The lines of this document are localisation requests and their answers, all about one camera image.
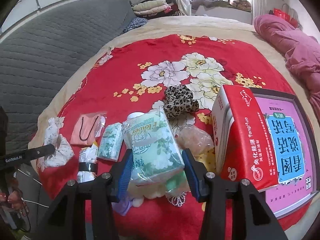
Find beige bed sheet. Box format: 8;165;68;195
28;15;320;240

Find clothes on window sill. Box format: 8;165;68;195
190;0;252;12

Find leopard print scrunchie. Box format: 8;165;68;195
163;85;200;120

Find red bag on wall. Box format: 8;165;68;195
269;3;301;28

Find large floral tissue pack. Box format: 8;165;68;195
122;107;184;186

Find green sponge egg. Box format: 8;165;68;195
165;171;190;198

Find bagged beige round puff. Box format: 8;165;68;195
175;125;214;157

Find white floral cloth pouch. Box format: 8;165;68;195
36;116;74;172

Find small floral tissue pack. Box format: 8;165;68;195
98;122;123;161

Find pink mask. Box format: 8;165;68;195
70;112;106;146

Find red floral blanket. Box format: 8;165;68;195
37;34;295;239

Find red white cardboard box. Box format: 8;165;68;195
211;85;278;191

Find folded clothes stack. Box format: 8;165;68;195
132;0;179;20

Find grey quilted headboard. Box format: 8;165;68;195
1;0;135;153

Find pink crumpled duvet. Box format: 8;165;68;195
253;14;319;119

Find yellow white snack packet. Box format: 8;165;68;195
76;141;99;183

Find teddy bear purple dress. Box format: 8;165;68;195
112;183;166;216

